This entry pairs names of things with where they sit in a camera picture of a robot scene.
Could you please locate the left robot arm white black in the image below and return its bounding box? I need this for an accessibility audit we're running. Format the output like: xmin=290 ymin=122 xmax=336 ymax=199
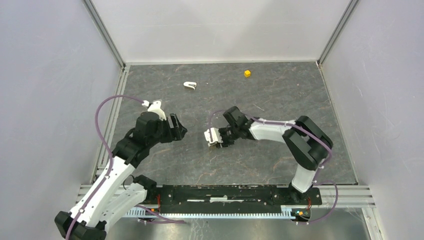
xmin=54 ymin=111 xmax=188 ymax=240

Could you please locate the yellow cube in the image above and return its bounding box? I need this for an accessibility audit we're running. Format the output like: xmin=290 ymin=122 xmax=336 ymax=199
xmin=244 ymin=70 xmax=252 ymax=78

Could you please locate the aluminium rail frame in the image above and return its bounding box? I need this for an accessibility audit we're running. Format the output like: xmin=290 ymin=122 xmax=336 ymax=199
xmin=76 ymin=184 xmax=375 ymax=225

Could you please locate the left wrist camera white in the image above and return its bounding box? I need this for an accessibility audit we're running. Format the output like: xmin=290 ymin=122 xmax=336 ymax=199
xmin=142 ymin=100 xmax=166 ymax=121

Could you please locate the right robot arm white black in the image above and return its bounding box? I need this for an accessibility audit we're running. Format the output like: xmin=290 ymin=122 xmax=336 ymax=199
xmin=204 ymin=106 xmax=333 ymax=204

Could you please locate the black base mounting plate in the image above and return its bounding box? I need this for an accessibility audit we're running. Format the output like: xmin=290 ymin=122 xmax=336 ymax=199
xmin=143 ymin=184 xmax=323 ymax=214

